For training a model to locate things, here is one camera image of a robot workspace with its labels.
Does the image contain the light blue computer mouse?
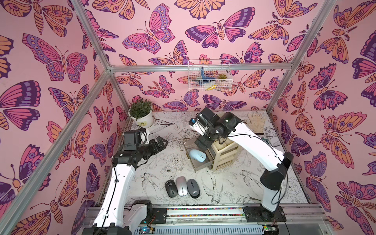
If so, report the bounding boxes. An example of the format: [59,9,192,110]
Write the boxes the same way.
[189,149,207,163]

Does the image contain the cream drawer organizer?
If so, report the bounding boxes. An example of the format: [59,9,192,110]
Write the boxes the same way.
[211,139,242,171]

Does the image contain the black computer mouse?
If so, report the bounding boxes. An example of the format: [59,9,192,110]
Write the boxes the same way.
[165,180,178,198]

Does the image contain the grey computer mouse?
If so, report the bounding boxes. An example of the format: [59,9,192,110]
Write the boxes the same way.
[187,179,200,199]

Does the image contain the silver computer mouse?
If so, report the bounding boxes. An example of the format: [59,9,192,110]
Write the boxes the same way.
[176,176,188,197]

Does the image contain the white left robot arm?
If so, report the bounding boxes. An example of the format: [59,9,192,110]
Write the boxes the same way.
[82,128,168,235]

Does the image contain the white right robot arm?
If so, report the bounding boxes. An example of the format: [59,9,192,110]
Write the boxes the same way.
[189,108,294,221]

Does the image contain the white plant pot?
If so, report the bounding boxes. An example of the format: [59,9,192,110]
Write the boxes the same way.
[131,111,154,128]

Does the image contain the green potted plant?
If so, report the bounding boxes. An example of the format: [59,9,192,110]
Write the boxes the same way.
[129,99,152,119]

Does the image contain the beige knit glove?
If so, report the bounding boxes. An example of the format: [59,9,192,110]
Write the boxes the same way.
[246,112,266,135]

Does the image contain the blue toy in basket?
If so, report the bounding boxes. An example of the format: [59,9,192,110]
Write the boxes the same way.
[200,67,216,84]

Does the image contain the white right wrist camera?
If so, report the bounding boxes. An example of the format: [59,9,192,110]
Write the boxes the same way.
[189,118,206,135]

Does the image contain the white wire basket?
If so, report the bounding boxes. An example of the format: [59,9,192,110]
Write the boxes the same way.
[187,64,233,92]

